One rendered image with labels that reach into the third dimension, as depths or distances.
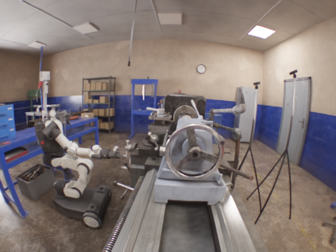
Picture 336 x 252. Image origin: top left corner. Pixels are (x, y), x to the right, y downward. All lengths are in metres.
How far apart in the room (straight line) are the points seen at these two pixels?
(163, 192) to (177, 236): 0.21
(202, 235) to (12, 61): 8.02
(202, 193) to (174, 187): 0.12
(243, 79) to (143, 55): 3.61
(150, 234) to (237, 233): 0.31
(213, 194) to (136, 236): 0.36
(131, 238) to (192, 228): 0.32
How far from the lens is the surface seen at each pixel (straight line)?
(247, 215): 0.72
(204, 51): 5.40
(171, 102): 1.77
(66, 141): 1.45
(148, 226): 0.60
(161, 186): 0.64
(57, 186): 1.91
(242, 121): 5.02
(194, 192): 0.66
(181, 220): 0.78
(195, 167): 0.66
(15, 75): 7.91
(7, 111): 2.03
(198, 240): 0.71
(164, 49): 5.38
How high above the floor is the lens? 1.28
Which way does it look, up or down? 11 degrees down
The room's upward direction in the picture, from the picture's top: 3 degrees clockwise
